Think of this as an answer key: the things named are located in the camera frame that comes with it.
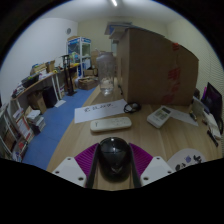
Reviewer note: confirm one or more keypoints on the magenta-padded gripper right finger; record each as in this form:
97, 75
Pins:
156, 168

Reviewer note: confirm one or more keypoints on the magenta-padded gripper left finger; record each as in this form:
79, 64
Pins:
68, 170

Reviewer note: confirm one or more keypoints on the black computer mouse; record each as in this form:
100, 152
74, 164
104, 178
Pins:
115, 158

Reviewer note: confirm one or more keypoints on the round white printed mouse pad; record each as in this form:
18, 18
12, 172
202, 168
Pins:
186, 160

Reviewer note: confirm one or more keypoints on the white device with display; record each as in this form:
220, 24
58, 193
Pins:
159, 116

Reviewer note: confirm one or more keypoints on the plain white paper sheet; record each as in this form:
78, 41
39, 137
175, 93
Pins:
185, 117

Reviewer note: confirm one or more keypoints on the stack of books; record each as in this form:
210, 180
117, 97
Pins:
36, 120

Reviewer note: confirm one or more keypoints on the white remote control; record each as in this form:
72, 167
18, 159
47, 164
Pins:
111, 124

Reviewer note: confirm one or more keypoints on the white paper sheet with writing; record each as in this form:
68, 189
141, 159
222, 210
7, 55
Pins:
98, 110

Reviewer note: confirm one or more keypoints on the shelf unit with books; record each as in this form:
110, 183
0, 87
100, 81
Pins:
11, 133

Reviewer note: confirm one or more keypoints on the small brown cardboard box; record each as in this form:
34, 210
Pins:
36, 101

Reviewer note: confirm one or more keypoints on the black bin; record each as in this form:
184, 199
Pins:
50, 96

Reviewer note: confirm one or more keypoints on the black monitor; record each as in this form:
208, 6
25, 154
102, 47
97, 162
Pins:
213, 100

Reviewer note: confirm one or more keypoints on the open cardboard box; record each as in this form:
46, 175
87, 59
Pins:
88, 83

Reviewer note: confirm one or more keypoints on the black floor stand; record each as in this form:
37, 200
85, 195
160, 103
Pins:
68, 76

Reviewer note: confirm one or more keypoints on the long wooden side desk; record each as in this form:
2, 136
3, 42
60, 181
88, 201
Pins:
40, 80

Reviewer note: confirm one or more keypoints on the large brown cardboard box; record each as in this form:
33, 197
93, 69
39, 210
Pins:
150, 66

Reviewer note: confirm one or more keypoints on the clear glass jar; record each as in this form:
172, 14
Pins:
106, 71

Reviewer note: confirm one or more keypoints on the tall brown cardboard box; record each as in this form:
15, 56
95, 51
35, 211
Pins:
95, 60

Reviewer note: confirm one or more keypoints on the blue white glass cabinet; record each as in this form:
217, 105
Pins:
78, 53

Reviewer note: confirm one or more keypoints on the ceiling light tube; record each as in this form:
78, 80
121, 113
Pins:
114, 2

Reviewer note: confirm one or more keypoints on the round wall clock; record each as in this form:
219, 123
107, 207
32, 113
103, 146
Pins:
68, 30

